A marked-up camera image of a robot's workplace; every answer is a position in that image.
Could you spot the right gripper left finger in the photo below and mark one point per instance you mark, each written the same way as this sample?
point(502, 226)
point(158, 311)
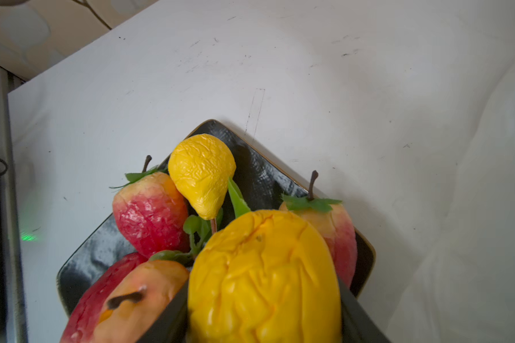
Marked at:
point(172, 325)

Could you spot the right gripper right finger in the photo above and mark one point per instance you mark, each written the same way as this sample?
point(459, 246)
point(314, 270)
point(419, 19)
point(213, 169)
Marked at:
point(357, 326)

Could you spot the red orange fake pear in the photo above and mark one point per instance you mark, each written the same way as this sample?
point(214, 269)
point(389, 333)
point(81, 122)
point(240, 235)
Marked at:
point(138, 300)

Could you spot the green fake leaf sprig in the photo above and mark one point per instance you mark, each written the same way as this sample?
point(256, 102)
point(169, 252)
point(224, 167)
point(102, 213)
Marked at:
point(200, 230)

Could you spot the large yellow fake fruit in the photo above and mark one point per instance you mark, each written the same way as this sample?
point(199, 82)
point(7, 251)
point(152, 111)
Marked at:
point(267, 277)

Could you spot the white plastic bag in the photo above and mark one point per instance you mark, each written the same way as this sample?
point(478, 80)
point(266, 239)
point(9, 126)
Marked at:
point(464, 289)

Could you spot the yellow fake pear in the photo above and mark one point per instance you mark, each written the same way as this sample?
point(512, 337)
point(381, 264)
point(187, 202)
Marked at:
point(201, 167)

